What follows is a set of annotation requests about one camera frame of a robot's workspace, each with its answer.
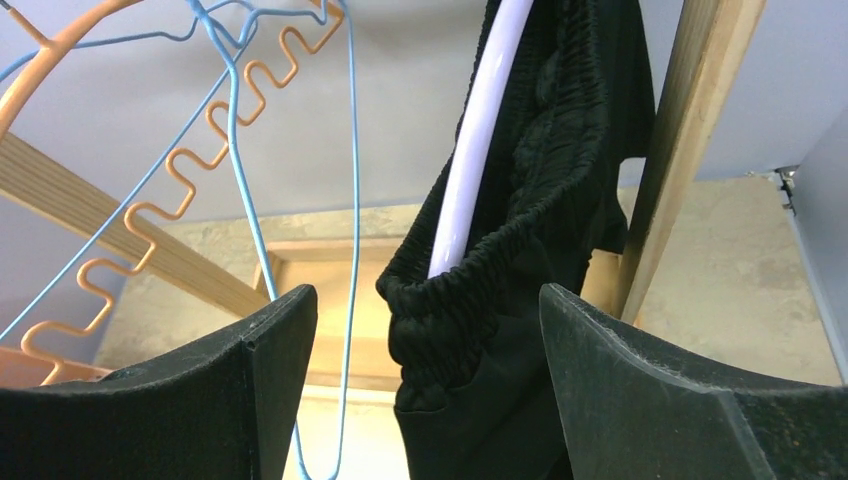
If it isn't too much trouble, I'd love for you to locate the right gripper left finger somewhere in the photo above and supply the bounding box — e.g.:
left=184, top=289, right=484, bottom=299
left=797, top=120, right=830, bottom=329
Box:
left=1, top=285, right=317, bottom=479

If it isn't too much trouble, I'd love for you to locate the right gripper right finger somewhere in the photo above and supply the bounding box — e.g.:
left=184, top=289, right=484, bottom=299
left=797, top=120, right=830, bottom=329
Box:
left=539, top=284, right=847, bottom=479

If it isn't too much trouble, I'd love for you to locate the black garment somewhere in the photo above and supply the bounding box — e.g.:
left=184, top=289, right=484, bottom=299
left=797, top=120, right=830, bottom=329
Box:
left=376, top=0, right=655, bottom=479

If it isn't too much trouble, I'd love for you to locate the orange hanger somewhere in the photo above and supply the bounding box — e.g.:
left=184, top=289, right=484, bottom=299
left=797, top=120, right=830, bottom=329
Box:
left=0, top=0, right=346, bottom=387

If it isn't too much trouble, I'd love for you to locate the peach plastic file organizer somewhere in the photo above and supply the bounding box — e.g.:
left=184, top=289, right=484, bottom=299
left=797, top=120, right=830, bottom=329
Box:
left=1, top=347, right=110, bottom=389

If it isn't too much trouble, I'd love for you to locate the purple hanger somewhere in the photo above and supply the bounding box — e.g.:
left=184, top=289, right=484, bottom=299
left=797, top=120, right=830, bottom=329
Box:
left=427, top=0, right=533, bottom=278

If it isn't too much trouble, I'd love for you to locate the blue wire hanger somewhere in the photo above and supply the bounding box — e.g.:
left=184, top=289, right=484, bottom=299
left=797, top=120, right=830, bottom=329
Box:
left=1, top=1, right=267, bottom=353

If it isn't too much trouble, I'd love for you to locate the wooden clothes rack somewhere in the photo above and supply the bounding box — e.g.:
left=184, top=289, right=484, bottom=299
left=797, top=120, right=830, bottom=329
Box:
left=1, top=1, right=766, bottom=387

